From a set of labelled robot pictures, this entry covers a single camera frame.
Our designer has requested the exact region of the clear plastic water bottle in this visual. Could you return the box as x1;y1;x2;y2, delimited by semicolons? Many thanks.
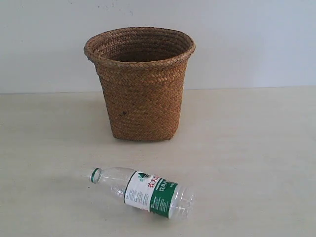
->
88;167;195;219

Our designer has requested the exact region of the brown woven wicker basket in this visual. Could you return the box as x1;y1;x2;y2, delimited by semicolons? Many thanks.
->
83;27;196;142

